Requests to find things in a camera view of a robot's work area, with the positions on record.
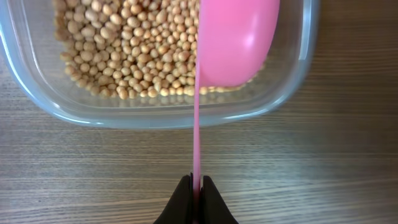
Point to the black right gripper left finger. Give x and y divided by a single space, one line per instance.
178 209

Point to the soybeans pile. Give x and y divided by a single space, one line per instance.
129 48

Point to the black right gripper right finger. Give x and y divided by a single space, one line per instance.
212 208

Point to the pink measuring scoop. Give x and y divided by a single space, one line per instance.
234 37

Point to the clear plastic container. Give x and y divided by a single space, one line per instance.
32 56

